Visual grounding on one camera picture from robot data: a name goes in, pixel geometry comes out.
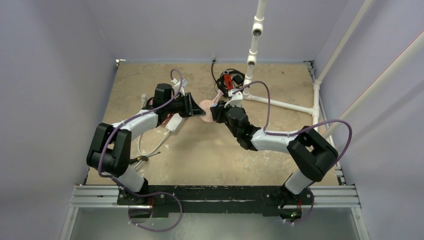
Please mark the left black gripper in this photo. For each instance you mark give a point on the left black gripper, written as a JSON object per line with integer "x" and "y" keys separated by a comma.
{"x": 190, "y": 108}

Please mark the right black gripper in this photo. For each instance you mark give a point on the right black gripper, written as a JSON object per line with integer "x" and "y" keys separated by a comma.
{"x": 219, "y": 114}

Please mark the round pink socket base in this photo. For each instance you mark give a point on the round pink socket base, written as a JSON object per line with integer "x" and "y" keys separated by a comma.
{"x": 206, "y": 105}

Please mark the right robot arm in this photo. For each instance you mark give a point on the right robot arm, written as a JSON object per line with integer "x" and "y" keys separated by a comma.
{"x": 313, "y": 155}

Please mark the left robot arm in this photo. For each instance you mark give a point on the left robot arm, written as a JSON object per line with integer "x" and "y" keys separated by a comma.
{"x": 110, "y": 149}

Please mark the white power strip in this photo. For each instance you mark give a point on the white power strip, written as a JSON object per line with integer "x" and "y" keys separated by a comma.
{"x": 174, "y": 122}

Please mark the black power adapter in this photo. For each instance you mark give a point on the black power adapter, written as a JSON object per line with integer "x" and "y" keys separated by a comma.
{"x": 238, "y": 79}

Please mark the yellow black screwdriver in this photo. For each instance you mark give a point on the yellow black screwdriver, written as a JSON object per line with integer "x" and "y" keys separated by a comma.
{"x": 142, "y": 157}

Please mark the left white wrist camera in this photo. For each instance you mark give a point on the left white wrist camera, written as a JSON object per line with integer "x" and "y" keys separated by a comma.
{"x": 176, "y": 85}

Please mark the red handled adjustable wrench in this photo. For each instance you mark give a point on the red handled adjustable wrench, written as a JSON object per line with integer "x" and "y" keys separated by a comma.
{"x": 229, "y": 84}

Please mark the black handled hammer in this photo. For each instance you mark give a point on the black handled hammer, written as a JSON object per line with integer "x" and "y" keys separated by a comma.
{"x": 138, "y": 163}

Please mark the white PVC pipe frame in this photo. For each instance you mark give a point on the white PVC pipe frame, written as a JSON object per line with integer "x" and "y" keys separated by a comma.
{"x": 257, "y": 29}

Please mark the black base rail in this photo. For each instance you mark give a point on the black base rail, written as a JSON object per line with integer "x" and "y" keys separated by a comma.
{"x": 265, "y": 200}

